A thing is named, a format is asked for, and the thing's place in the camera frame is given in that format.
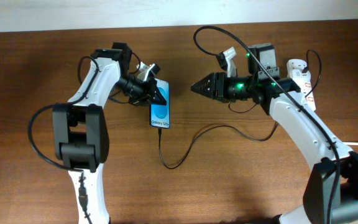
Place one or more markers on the white power strip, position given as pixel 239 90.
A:
pixel 305 87

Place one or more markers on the white USB charger plug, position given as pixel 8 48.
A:
pixel 299 76

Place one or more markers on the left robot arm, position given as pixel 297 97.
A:
pixel 79 127

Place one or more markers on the blue screen Galaxy smartphone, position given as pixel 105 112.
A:
pixel 160 114

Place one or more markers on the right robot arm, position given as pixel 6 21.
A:
pixel 331 195

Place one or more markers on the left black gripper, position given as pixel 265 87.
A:
pixel 146 97

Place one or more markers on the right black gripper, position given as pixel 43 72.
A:
pixel 220 81

